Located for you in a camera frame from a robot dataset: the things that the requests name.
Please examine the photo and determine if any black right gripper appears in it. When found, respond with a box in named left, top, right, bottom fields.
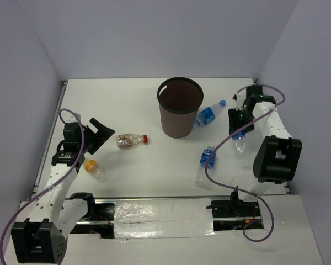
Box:
left=228, top=107, right=255, bottom=136

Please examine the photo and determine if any blue label bottle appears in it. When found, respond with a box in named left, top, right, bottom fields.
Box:
left=232, top=132, right=246, bottom=157
left=195, top=145, right=216, bottom=190

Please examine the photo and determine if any clear bottle red cap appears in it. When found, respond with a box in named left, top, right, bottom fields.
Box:
left=116, top=133, right=148, bottom=150

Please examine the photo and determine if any clear bottle orange label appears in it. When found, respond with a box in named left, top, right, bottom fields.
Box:
left=84, top=160, right=105, bottom=183

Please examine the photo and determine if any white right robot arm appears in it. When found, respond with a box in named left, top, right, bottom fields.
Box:
left=101, top=78, right=302, bottom=196

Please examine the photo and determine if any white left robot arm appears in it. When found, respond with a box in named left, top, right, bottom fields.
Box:
left=11, top=113, right=115, bottom=264

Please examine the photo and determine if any blue cap bottle behind bin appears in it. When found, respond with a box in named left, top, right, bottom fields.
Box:
left=195, top=99, right=227, bottom=127

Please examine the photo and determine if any brown bin black rim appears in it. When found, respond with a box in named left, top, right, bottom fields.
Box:
left=157, top=77, right=204, bottom=139

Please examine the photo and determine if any silver foil sheet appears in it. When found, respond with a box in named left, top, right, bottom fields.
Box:
left=114, top=198, right=215, bottom=239

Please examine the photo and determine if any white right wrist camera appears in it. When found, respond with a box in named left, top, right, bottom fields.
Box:
left=233, top=94, right=246, bottom=110

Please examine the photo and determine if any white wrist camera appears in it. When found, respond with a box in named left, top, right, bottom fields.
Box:
left=233, top=94, right=246, bottom=110
left=66, top=113, right=81, bottom=123

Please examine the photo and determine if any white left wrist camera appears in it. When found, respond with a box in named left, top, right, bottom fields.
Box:
left=66, top=113, right=81, bottom=123

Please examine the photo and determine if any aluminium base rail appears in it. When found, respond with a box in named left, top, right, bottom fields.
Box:
left=71, top=197, right=264, bottom=240

